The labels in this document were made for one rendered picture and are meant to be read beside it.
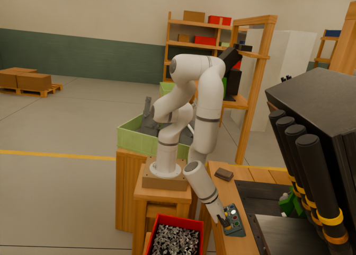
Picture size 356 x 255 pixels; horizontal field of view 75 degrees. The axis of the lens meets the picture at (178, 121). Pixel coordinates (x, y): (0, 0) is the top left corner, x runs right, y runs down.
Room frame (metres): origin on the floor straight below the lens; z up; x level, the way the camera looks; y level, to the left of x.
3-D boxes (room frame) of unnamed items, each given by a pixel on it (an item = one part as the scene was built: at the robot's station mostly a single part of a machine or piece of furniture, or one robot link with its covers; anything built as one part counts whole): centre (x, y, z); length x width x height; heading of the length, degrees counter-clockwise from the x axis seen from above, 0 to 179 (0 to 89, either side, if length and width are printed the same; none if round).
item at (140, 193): (1.21, 0.04, 0.83); 0.32 x 0.32 x 0.04; 2
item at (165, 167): (1.21, 0.04, 1.01); 0.19 x 0.19 x 0.18
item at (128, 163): (1.79, 0.08, 0.39); 0.68 x 0.52 x 0.79; 81
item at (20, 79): (5.40, 3.65, 0.22); 1.20 x 0.81 x 0.44; 90
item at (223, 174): (1.23, -0.32, 0.91); 0.10 x 0.08 x 0.03; 60
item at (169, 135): (1.22, 0.01, 1.22); 0.19 x 0.12 x 0.24; 110
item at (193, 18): (7.47, -0.88, 1.14); 3.01 x 0.54 x 2.28; 95
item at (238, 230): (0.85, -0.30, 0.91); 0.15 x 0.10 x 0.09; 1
